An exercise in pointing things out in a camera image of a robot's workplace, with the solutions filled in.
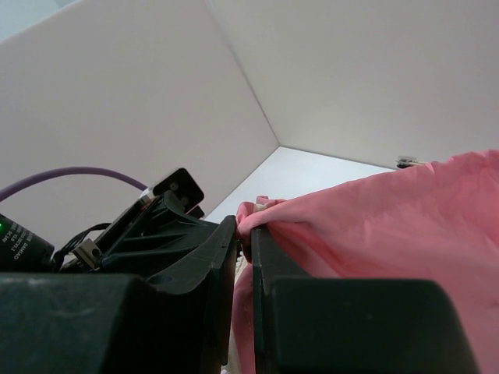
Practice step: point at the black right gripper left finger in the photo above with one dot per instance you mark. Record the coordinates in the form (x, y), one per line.
(177, 321)

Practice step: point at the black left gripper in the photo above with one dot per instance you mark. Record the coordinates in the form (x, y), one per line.
(144, 240)

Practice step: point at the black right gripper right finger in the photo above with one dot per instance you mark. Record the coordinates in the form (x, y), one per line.
(304, 324)

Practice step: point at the pink zip-up jacket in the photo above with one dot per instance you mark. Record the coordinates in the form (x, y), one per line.
(437, 221)

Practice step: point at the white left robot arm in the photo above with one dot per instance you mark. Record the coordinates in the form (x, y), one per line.
(24, 251)

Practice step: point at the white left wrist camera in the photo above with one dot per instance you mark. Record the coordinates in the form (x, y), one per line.
(181, 183)

